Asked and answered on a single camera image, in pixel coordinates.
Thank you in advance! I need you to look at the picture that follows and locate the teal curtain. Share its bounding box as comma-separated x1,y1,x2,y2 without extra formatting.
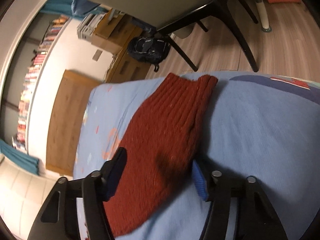
40,0,107,20
1,140,40,176

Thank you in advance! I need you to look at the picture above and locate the row of books on shelf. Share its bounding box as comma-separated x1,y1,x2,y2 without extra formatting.
12,15,69,154

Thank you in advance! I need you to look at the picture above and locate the grey chair with black legs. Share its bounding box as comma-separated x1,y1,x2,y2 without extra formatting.
89,0,259,72

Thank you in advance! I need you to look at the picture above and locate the black backpack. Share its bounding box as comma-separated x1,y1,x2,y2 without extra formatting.
127,36,171,72

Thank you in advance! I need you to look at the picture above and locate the dark red knit sweater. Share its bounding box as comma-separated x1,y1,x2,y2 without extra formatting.
104,74,218,237

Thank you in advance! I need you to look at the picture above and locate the white table leg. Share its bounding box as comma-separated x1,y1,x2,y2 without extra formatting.
255,0,272,33

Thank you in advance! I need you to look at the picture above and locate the blue dinosaur print bedsheet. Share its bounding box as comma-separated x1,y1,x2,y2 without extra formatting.
73,72,319,239

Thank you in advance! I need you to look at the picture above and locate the teal curtain left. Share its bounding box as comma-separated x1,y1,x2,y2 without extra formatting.
1,140,40,176

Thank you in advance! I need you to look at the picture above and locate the teal curtain right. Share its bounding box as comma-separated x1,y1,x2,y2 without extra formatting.
40,0,107,20

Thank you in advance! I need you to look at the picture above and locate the wooden bedside desk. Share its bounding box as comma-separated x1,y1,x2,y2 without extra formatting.
91,9,151,83

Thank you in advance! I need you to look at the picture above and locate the stack of white boxes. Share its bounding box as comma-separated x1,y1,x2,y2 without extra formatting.
77,13,106,42

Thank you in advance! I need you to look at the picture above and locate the blue folded duvet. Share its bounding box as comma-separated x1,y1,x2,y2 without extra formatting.
71,0,100,17

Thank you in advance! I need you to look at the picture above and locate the wooden headboard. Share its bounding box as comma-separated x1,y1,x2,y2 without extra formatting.
46,70,101,176

